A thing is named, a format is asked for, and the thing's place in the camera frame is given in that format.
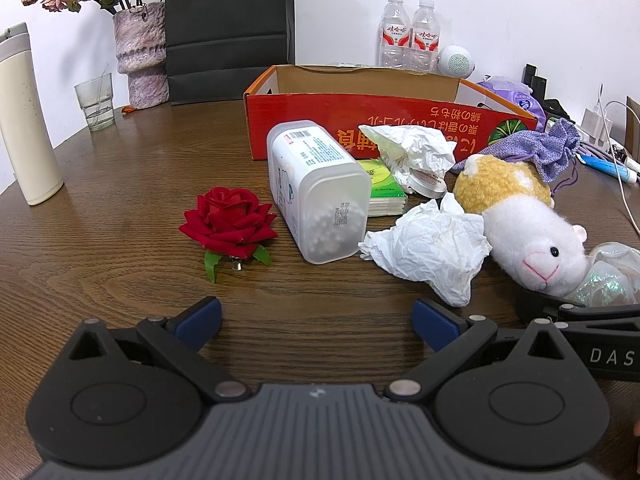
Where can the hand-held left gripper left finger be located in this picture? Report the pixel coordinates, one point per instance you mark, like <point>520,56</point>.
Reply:
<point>200,317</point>

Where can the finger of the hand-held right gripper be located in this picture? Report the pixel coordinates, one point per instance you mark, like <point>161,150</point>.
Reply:
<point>540,306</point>

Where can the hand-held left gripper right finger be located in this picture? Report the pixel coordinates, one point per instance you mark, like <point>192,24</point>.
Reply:
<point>432,325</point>

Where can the iridescent plastic bag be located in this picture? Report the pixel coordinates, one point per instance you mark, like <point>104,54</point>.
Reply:
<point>610,280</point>

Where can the white and yellow plush toy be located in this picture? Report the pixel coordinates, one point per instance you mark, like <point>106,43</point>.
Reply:
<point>520,230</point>

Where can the white tissue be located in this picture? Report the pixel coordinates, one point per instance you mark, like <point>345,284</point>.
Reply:
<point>415,147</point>
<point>430,245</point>

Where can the red artificial rose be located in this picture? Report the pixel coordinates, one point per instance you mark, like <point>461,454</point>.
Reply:
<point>230,215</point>

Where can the green booklet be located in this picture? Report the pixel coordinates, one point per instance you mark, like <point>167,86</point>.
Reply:
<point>380,195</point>

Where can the translucent plastic jar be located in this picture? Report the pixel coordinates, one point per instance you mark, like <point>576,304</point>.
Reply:
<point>310,180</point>

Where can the red cardboard box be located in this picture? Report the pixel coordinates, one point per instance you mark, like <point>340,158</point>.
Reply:
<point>300,120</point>

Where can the blue and white tube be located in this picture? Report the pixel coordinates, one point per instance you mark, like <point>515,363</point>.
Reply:
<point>607,167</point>

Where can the white plug charger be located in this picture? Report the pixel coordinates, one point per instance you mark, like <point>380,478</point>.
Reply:
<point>594,120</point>

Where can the black rectangular box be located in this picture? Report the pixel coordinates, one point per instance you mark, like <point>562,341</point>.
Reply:
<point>540,87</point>
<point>530,72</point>

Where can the purple plastic wipes pack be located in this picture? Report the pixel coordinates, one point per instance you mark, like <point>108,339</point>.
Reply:
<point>505,87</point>

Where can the clear drinking glass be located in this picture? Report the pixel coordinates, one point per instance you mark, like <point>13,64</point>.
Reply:
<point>95,100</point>

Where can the white round robot speaker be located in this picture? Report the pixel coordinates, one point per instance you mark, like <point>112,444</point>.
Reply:
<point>456,62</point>

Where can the cream thermos flask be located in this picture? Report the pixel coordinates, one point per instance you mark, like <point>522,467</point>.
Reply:
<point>25,125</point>

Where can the clear water bottle red label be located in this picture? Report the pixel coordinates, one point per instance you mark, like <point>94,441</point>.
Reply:
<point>425,40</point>
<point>394,35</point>

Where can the black paper bag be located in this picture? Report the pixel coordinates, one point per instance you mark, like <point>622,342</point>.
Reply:
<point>225,20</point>

